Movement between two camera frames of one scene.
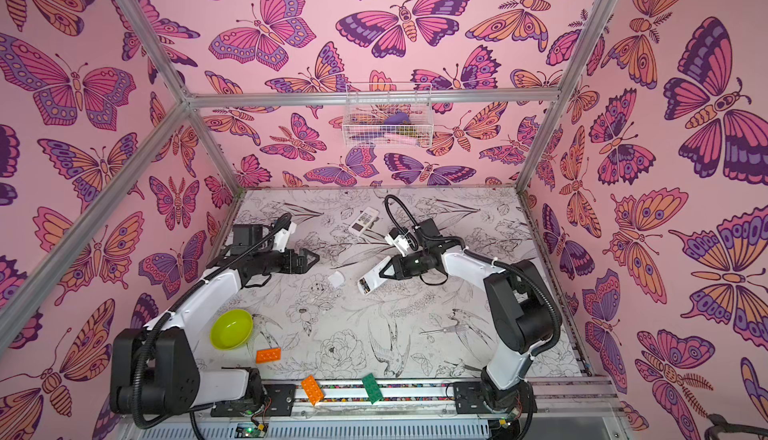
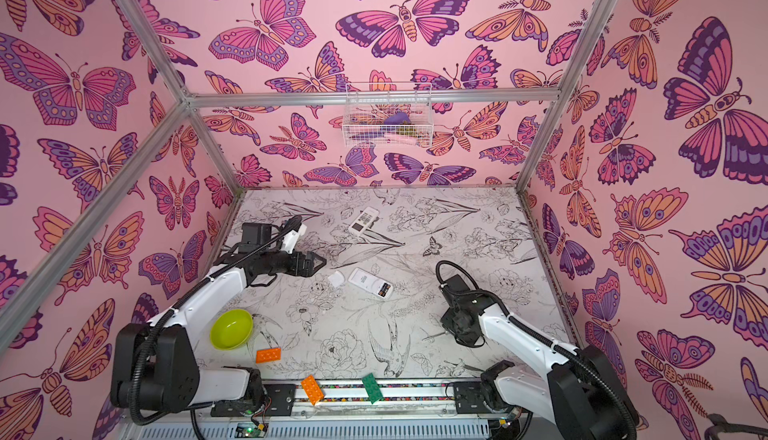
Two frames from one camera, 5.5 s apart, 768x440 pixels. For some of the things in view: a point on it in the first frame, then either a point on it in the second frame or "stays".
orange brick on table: [264, 356] stays
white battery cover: [337, 279] stays
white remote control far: [363, 221] stays
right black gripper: [396, 266] to [454, 326]
